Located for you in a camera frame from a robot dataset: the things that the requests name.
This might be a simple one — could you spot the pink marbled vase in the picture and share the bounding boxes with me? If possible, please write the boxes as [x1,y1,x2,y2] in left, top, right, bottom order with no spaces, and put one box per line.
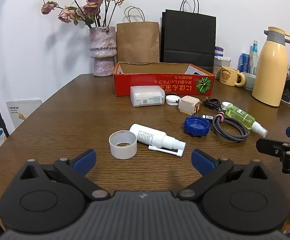
[89,26,117,77]

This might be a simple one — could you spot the red cardboard box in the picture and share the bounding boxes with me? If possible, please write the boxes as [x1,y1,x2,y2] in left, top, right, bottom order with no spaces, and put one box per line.
[114,62,215,97]

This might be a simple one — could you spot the white carton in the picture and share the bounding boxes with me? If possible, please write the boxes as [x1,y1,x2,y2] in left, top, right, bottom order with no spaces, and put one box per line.
[6,99,43,141]

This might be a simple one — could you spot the black paper bag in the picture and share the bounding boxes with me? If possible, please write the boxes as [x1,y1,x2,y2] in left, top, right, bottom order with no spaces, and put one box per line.
[161,0,217,74]

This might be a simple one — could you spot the translucent white plastic box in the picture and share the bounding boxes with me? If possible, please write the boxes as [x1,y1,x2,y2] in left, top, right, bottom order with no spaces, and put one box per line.
[130,85,165,107]

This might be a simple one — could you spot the white spray bottle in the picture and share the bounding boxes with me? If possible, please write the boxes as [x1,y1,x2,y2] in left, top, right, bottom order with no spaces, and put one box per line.
[129,124,186,158]

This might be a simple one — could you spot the white tape roll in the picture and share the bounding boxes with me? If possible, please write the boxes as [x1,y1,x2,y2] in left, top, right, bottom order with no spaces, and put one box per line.
[109,131,137,160]

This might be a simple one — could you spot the clear container with white lid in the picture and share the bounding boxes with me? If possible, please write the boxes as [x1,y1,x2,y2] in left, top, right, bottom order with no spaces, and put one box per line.
[213,56,231,79]

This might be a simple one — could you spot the green spray bottle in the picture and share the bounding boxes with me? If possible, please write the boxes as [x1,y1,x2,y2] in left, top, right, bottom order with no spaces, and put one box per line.
[224,103,268,138]

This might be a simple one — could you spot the braided black cable coil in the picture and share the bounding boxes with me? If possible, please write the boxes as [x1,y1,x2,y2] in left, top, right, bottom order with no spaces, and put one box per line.
[202,113,251,143]

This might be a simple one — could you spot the clear spray bottle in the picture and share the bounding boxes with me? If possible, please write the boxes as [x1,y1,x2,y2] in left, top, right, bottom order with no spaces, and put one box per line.
[249,40,261,75]

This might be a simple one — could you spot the blue bottle cap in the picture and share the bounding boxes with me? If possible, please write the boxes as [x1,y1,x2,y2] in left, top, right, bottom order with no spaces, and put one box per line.
[184,116,212,138]

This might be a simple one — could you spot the yellow thermos jug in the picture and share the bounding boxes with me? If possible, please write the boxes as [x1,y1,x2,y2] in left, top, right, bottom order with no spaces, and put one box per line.
[251,26,290,108]

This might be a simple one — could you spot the brown paper bag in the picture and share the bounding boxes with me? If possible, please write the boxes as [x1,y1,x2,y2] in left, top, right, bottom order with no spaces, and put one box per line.
[116,6,160,64]

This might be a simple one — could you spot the white charger plug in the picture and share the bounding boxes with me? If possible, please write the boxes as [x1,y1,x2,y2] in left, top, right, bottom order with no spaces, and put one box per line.
[178,95,202,114]

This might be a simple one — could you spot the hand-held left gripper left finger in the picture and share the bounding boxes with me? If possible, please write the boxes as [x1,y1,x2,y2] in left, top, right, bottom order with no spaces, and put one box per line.
[20,149,111,201]

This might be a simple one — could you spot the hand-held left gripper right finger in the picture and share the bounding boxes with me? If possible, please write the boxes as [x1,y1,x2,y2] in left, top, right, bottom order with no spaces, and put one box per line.
[179,149,270,201]

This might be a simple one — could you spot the yellow bear mug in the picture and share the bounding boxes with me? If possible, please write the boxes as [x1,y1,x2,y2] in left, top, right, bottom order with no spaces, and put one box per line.
[220,66,247,87]

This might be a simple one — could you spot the dried pink roses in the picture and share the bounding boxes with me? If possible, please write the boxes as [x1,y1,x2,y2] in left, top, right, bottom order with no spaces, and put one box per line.
[41,0,127,29]

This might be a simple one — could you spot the white bowl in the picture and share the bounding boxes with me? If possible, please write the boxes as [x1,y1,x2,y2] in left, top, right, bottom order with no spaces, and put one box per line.
[240,72,257,91]

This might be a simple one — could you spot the blue drink can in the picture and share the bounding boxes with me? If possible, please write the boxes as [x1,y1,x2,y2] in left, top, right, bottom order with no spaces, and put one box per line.
[237,53,251,74]

